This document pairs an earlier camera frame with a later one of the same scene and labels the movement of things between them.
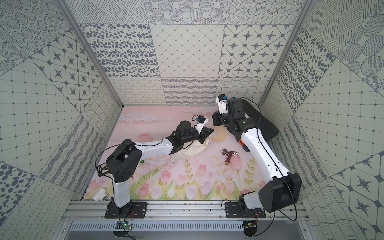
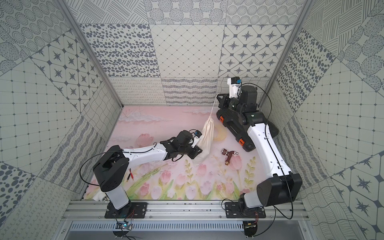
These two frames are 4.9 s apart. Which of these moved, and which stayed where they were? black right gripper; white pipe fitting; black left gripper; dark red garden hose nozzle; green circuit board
Moved: black right gripper; black left gripper
Stayed: green circuit board; white pipe fitting; dark red garden hose nozzle
